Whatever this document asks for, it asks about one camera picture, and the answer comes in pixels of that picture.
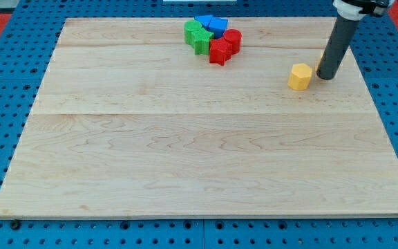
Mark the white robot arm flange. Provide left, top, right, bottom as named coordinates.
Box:
left=332, top=0, right=395, bottom=21

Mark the wooden board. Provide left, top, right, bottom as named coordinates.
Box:
left=0, top=17, right=398, bottom=220

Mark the red star block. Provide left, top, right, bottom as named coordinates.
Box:
left=209, top=38, right=232, bottom=66

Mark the green star block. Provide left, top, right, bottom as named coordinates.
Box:
left=191, top=28, right=214, bottom=55

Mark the red cylinder block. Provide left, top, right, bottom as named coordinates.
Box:
left=223, top=28, right=242, bottom=55

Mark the green cylinder block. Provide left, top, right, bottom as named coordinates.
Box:
left=184, top=19, right=202, bottom=45

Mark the blue cube block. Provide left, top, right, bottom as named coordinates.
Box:
left=207, top=17, right=228, bottom=39

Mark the blue triangle block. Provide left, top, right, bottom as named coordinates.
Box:
left=194, top=15, right=214, bottom=30

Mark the yellow hexagon block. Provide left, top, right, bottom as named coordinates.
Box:
left=287, top=64, right=313, bottom=91

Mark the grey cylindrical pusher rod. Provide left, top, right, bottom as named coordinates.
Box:
left=316, top=15, right=359, bottom=80

